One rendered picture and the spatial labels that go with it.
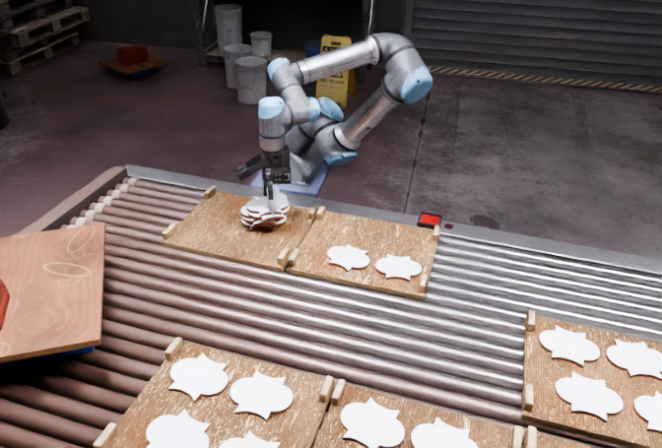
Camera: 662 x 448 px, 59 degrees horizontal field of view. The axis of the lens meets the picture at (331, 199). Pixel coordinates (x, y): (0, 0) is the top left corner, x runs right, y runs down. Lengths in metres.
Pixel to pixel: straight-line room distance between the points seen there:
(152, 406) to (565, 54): 5.69
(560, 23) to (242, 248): 5.05
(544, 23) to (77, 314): 5.54
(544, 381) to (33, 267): 1.32
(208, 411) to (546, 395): 0.77
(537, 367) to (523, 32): 5.12
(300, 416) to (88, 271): 0.69
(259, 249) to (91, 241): 0.48
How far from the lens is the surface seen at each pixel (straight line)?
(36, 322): 1.55
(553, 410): 1.48
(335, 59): 1.90
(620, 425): 1.51
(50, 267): 1.72
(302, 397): 1.40
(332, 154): 2.14
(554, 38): 6.45
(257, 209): 1.88
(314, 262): 1.78
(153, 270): 1.83
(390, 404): 1.40
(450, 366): 1.53
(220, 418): 1.38
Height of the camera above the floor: 2.00
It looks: 31 degrees down
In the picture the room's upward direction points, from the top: 2 degrees clockwise
